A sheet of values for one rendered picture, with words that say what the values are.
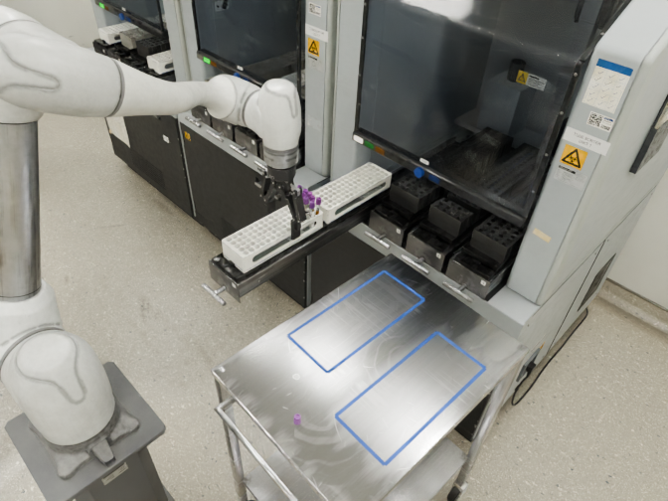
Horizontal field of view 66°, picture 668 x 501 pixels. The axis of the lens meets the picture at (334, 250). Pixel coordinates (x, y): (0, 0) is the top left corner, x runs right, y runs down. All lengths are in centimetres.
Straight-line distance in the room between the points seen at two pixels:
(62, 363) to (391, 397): 66
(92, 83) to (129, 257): 193
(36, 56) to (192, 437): 151
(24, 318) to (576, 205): 125
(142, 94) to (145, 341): 155
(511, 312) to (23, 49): 125
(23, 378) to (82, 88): 55
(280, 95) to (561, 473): 163
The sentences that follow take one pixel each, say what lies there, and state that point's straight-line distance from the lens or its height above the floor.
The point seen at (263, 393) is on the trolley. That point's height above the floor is 82.
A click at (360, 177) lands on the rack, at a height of 86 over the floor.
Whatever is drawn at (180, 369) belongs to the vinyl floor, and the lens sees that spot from 226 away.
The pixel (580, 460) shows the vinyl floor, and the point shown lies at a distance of 223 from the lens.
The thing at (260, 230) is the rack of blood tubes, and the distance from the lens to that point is 146.
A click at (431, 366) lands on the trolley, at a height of 82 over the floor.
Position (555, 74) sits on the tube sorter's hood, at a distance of 126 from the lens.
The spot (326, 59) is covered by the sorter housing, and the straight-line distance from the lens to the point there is 170.
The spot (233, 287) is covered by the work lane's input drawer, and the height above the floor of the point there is 78.
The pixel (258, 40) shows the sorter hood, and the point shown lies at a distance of 192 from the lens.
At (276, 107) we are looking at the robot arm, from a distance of 125.
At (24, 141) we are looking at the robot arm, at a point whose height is 130.
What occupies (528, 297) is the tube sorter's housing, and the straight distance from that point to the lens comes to 156.
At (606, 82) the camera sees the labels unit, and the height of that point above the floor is 137.
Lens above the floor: 179
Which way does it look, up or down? 42 degrees down
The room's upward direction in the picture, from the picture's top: 3 degrees clockwise
